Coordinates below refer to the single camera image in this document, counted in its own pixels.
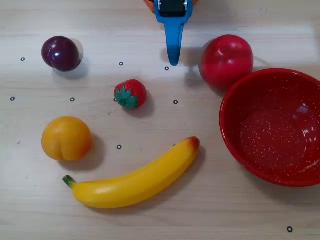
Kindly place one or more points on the red toy strawberry green leaves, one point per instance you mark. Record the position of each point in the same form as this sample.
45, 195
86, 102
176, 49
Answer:
130, 94

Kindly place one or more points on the blue gripper black motor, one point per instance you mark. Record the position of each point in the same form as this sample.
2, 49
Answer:
173, 19

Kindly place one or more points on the red toy apple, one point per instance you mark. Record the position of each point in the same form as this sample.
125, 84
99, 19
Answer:
226, 62

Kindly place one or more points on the red speckled enamel bowl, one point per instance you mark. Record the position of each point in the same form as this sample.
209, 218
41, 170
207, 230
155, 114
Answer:
272, 127

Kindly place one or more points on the dark purple toy plum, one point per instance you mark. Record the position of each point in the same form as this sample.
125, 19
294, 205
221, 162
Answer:
60, 53

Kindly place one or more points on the yellow toy banana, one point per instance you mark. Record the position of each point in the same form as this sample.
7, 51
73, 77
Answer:
135, 182

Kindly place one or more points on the yellow orange toy peach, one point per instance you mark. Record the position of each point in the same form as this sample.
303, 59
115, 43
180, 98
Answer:
66, 138

